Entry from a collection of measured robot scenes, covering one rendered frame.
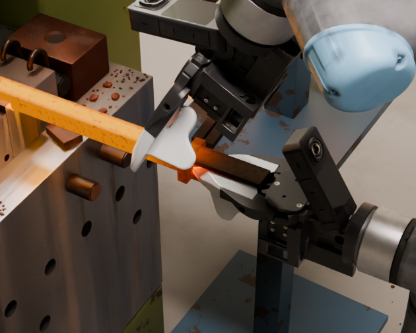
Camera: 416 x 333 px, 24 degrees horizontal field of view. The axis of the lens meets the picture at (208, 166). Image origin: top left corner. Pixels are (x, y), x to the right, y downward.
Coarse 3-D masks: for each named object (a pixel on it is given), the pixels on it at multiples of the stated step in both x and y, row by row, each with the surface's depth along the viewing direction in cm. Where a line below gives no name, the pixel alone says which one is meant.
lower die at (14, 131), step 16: (0, 64) 129; (16, 64) 129; (16, 80) 125; (32, 80) 126; (48, 80) 127; (0, 112) 121; (16, 112) 123; (0, 128) 121; (16, 128) 124; (32, 128) 128; (0, 144) 122; (16, 144) 125; (0, 160) 123
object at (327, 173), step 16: (304, 128) 103; (288, 144) 102; (304, 144) 101; (320, 144) 103; (288, 160) 102; (304, 160) 101; (320, 160) 102; (304, 176) 102; (320, 176) 102; (336, 176) 105; (304, 192) 103; (320, 192) 102; (336, 192) 104; (320, 208) 104; (336, 208) 104; (352, 208) 106; (320, 224) 105; (336, 224) 104
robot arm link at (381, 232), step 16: (384, 208) 104; (368, 224) 102; (384, 224) 101; (400, 224) 101; (368, 240) 101; (384, 240) 101; (400, 240) 107; (368, 256) 101; (384, 256) 101; (368, 272) 103; (384, 272) 101
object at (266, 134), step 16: (320, 96) 175; (272, 112) 172; (304, 112) 172; (320, 112) 172; (336, 112) 172; (352, 112) 172; (368, 112) 172; (256, 128) 168; (272, 128) 168; (288, 128) 168; (320, 128) 168; (336, 128) 168; (352, 128) 168; (368, 128) 170; (224, 144) 165; (240, 144) 165; (256, 144) 165; (272, 144) 165; (336, 144) 165; (352, 144) 165; (336, 160) 162
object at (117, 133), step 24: (0, 96) 122; (24, 96) 120; (48, 96) 120; (48, 120) 120; (72, 120) 117; (96, 120) 117; (120, 120) 117; (120, 144) 115; (192, 144) 112; (192, 168) 112; (216, 168) 109; (240, 168) 109; (264, 168) 109
